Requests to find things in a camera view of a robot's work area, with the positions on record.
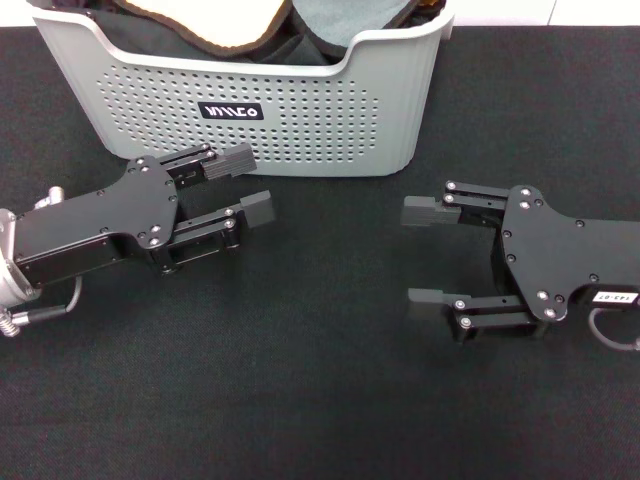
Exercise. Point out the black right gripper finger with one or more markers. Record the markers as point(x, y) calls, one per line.
point(420, 212)
point(480, 312)

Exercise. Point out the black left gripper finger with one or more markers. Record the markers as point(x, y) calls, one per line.
point(230, 162)
point(257, 210)

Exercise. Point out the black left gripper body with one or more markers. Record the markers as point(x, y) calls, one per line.
point(100, 225)

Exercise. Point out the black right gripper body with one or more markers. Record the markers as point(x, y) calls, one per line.
point(560, 255)

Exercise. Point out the grey yellow towel black trim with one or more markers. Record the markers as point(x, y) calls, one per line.
point(200, 20)

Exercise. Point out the grey perforated storage box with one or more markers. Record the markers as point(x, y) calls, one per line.
point(350, 125)

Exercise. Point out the dark crumpled towel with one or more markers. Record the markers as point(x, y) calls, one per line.
point(150, 37)

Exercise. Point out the small orange object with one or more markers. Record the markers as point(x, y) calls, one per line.
point(434, 4)

